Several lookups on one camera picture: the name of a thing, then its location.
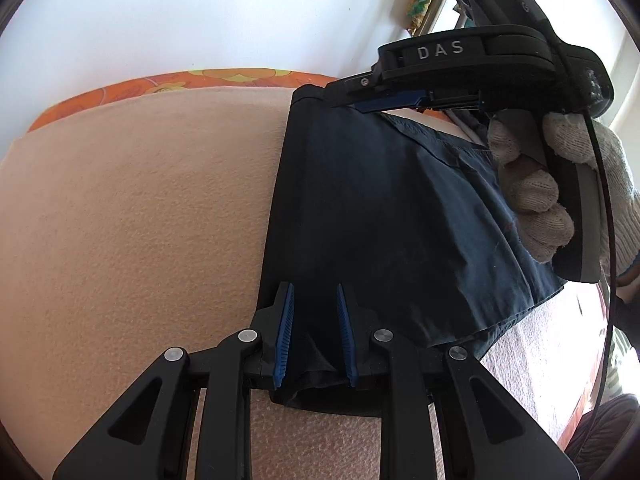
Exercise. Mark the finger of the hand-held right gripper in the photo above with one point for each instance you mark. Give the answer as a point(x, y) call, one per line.
point(390, 97)

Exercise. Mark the green striped pillow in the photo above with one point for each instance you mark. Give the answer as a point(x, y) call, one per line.
point(622, 360)

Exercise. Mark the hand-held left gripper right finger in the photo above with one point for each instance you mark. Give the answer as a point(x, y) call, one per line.
point(346, 340)

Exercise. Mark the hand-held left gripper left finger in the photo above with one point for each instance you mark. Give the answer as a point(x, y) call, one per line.
point(285, 340)

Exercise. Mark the person's dark trouser leg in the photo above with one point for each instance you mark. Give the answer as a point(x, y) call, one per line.
point(605, 430)

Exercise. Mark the person's right forearm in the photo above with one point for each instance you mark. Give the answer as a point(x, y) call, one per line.
point(629, 305)

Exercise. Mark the black pants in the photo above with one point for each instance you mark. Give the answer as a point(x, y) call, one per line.
point(380, 210)

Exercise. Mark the person's right hand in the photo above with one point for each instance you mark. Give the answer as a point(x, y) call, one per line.
point(535, 195)

